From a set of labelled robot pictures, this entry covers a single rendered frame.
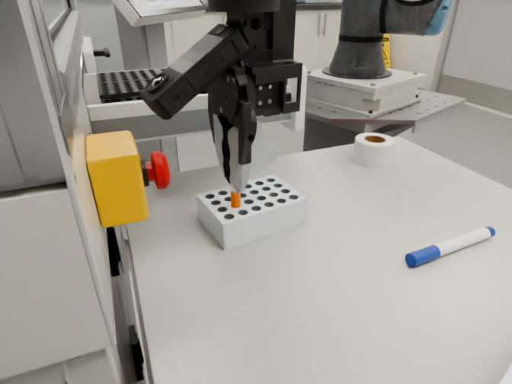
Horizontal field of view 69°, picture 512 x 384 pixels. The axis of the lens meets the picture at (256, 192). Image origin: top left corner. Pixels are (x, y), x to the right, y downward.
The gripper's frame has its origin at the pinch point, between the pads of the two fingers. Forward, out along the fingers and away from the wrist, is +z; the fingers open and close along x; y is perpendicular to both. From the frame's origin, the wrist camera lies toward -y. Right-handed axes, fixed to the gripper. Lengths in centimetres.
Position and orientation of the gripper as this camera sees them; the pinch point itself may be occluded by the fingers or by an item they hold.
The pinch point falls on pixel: (231, 181)
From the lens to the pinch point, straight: 45.2
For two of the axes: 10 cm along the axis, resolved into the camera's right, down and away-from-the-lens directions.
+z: 0.0, 8.7, 4.9
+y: 8.7, -2.4, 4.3
